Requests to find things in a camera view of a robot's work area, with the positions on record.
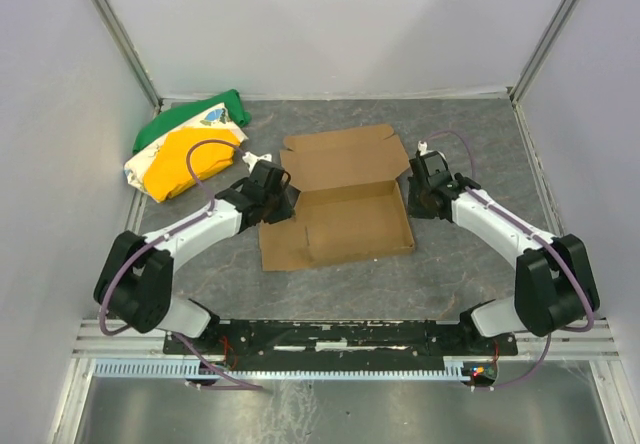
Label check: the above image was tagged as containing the white patterned cloth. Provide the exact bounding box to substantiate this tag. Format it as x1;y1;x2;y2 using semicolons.
124;104;248;199

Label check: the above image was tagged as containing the aluminium corner post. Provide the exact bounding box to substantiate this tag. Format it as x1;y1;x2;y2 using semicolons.
509;0;580;106
91;0;163;110

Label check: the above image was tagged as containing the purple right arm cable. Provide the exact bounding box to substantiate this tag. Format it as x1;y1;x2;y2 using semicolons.
424;129;597;393

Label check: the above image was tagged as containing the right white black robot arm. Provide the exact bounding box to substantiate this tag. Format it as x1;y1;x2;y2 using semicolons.
408;142;600;338

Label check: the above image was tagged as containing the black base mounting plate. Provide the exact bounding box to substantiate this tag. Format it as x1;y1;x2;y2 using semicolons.
190;319;518;371

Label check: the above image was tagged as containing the brown cardboard box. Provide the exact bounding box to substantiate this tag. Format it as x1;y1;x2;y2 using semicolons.
259;124;415;272

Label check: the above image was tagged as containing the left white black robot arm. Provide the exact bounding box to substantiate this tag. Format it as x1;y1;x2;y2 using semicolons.
93;159;294;339

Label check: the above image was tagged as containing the light blue cable duct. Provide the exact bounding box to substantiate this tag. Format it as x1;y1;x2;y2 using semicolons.
93;357;470;382

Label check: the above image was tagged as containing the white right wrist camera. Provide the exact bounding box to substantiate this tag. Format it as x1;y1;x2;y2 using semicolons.
417;141;430;156

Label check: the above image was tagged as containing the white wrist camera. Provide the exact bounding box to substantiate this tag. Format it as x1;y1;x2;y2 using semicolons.
242;151;273;172
417;141;430;156

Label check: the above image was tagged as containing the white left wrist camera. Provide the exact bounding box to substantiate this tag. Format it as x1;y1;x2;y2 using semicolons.
242;151;273;172

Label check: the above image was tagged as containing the green cloth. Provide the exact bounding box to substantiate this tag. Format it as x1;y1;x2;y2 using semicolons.
132;89;252;155

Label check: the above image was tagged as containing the left aluminium corner post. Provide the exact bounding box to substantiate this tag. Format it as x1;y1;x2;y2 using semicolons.
91;0;163;110

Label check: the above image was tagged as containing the right aluminium corner post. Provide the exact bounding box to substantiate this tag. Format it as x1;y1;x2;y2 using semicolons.
509;0;580;106

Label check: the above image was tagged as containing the aluminium front rail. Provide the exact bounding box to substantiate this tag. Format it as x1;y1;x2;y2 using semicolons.
71;320;620;361

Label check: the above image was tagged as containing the yellow cloth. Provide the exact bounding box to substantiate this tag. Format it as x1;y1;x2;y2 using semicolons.
142;127;243;202

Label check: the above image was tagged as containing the metal front shelf sheet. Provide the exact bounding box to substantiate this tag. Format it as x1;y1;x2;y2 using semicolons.
77;366;612;443

